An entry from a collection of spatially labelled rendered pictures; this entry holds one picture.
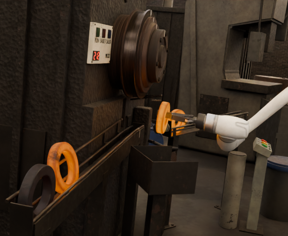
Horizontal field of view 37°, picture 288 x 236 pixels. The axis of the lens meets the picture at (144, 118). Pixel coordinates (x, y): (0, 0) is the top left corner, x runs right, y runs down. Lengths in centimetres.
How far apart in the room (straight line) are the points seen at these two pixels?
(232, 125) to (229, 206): 107
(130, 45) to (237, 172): 125
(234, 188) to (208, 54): 234
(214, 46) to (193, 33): 29
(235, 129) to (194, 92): 301
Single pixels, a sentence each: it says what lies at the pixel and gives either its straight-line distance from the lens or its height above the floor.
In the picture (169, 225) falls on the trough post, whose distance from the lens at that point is 295.
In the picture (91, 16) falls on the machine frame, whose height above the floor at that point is 126.
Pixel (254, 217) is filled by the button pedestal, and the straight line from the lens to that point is 308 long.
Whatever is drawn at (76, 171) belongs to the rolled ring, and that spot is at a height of 67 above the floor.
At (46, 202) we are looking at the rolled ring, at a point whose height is 64.
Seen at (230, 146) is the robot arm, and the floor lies 72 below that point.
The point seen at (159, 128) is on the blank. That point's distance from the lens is 207.
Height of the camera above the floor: 116
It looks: 9 degrees down
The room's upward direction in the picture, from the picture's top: 6 degrees clockwise
